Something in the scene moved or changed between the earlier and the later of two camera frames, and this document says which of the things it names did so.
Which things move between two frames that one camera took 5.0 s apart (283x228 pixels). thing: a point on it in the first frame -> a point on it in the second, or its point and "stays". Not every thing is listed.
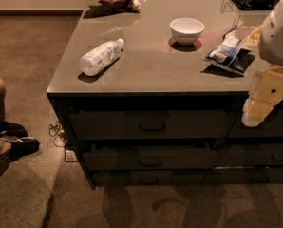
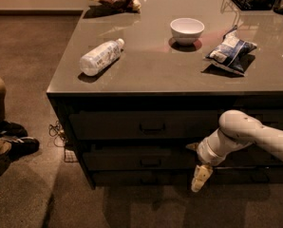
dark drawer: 154,157 stays
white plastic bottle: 101,57 stays
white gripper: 276,35 -> 205,156
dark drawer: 151,125 stays
